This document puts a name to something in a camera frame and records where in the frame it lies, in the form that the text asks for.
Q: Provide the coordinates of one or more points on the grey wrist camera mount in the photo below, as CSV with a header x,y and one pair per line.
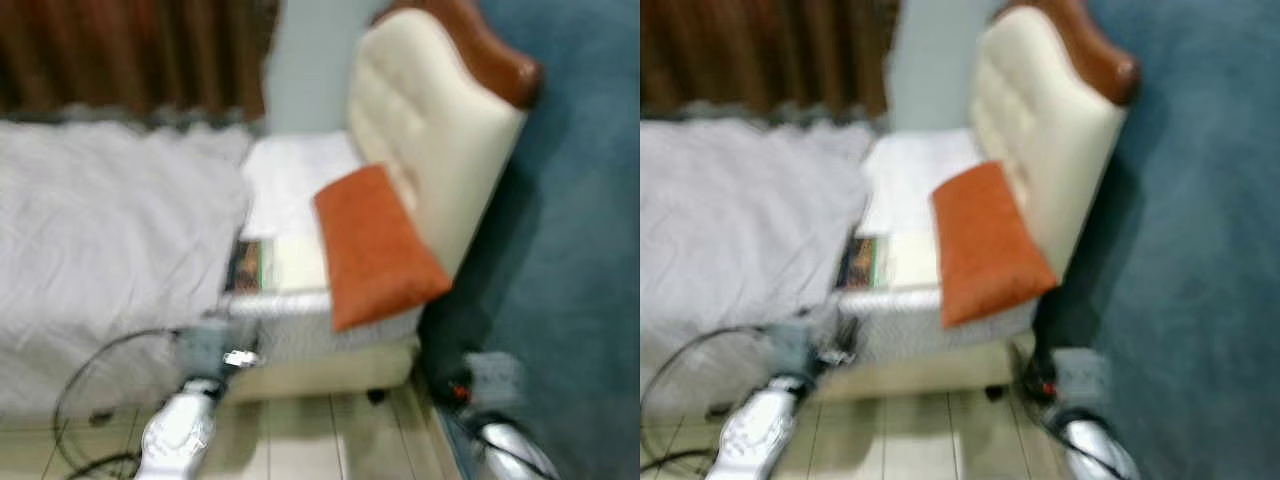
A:
x,y
205,346
495,380
1080,378
793,346

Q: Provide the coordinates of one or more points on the grey blanket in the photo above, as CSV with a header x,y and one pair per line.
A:
x,y
740,250
110,250

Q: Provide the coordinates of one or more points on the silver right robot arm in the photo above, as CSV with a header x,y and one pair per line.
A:
x,y
512,447
1092,447

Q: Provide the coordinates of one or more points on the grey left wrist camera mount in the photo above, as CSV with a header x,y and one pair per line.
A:
x,y
793,346
205,346

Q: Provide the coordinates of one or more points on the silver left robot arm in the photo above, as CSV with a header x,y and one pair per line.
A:
x,y
175,440
755,435

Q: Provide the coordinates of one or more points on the cream bed base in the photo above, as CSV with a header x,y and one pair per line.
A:
x,y
330,378
930,375

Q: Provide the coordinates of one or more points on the brown curtain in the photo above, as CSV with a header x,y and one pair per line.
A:
x,y
760,50
120,50

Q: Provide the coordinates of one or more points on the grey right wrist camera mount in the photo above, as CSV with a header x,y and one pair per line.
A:
x,y
495,380
1080,378

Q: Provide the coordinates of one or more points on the colourful cover magazine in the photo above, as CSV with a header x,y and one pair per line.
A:
x,y
250,265
862,262

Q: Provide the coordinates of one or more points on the white patterned mattress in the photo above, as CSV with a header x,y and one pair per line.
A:
x,y
290,180
910,175

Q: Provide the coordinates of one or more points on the cream tufted headboard wooden frame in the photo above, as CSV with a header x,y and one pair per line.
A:
x,y
430,110
1050,110

